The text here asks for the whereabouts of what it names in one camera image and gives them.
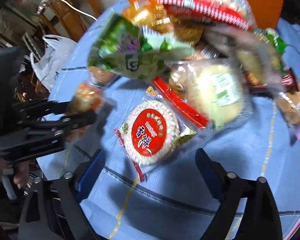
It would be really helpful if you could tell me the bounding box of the yellow cake packet front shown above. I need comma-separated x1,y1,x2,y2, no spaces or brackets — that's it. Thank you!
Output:
65,81,106,140

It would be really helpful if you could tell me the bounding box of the yellow cake packet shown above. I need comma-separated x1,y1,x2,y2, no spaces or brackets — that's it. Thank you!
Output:
121,0,174,34
65,81,106,140

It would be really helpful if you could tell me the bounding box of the round rice cracker red label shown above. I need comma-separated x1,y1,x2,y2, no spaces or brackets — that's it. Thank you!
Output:
115,86,196,182

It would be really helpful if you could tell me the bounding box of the green white juice snack packet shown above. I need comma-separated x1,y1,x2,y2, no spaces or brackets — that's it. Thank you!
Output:
87,14,194,81

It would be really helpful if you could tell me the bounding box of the pink cracker bag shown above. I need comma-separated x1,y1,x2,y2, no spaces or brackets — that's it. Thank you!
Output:
275,83,300,140

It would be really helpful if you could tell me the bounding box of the pale round bun packet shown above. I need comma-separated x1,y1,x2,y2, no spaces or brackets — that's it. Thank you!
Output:
166,58,253,131

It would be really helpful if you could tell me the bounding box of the red striped snack packet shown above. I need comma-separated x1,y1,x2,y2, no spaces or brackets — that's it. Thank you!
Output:
157,0,256,30

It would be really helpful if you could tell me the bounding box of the person left hand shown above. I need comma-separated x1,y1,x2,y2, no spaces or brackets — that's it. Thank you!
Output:
0,158,30,189

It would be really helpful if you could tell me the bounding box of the white plastic bag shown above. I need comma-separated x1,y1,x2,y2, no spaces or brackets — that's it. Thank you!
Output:
30,34,77,92

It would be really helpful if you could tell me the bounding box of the blue checked tablecloth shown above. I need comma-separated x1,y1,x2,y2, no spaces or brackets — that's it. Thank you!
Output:
36,0,300,240

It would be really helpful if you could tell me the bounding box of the carved wooden chair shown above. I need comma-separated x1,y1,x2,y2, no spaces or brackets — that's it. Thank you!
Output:
36,0,101,42

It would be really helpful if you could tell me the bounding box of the green plum candy packet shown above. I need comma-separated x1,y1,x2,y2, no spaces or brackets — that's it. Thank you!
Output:
255,28,288,55

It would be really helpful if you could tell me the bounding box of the white power cable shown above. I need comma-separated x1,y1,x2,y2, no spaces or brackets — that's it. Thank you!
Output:
48,0,98,22

